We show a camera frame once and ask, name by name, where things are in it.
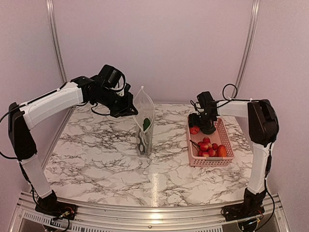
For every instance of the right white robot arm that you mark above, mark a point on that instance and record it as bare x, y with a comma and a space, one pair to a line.
263, 128

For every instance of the red cherry bunch toy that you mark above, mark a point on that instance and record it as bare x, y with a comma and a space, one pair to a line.
205, 148

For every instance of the green pepper toy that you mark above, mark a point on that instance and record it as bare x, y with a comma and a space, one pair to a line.
208, 131

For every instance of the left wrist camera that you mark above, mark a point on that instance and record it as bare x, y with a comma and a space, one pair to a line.
112, 76

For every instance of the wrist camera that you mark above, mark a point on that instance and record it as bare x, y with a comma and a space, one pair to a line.
205, 101
112, 76

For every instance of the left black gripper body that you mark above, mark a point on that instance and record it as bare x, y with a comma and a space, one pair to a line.
118, 106

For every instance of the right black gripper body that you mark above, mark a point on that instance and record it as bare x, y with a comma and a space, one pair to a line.
203, 121

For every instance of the pink plastic basket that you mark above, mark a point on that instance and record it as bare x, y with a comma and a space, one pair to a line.
220, 137

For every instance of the purple eggplant toy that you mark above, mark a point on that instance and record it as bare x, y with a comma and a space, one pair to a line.
143, 143

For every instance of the clear zip top bag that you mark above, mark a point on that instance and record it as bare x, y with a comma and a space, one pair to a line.
146, 108

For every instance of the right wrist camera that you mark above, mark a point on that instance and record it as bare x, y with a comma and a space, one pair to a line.
205, 101

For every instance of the curved aluminium front rail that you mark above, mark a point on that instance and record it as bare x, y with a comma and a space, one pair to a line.
95, 217

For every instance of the orange red mango toy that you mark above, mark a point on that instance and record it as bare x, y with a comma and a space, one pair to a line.
221, 151

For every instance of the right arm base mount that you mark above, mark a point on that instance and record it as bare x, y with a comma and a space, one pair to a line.
241, 211

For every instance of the right aluminium frame post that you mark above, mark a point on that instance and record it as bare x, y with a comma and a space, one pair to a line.
249, 42

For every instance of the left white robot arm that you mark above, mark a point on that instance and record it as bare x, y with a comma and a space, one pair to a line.
22, 118

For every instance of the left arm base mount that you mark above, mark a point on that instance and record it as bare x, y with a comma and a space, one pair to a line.
57, 209

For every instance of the red tomato toy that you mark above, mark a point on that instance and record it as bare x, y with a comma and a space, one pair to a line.
194, 130

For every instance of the green cucumber toy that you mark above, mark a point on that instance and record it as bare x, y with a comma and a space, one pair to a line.
146, 124

